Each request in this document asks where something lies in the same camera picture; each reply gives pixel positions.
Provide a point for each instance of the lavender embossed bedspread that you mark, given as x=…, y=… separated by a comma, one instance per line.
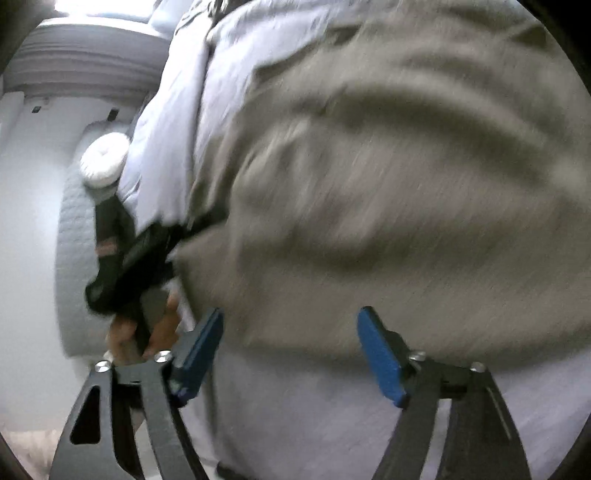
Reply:
x=279, y=414

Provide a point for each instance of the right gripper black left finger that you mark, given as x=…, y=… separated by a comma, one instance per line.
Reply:
x=97, y=441

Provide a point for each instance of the taupe knit sweater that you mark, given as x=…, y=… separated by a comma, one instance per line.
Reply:
x=432, y=163

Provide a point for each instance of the lavender fleece blanket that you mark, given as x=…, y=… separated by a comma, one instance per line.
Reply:
x=158, y=174

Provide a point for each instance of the grey pleated curtain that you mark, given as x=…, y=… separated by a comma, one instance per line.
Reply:
x=105, y=58

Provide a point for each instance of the round white pleated cushion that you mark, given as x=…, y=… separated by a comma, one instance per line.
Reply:
x=103, y=161

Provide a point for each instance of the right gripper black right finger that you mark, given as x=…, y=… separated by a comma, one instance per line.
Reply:
x=481, y=439

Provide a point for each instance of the person's left hand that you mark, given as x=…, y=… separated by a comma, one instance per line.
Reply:
x=120, y=338

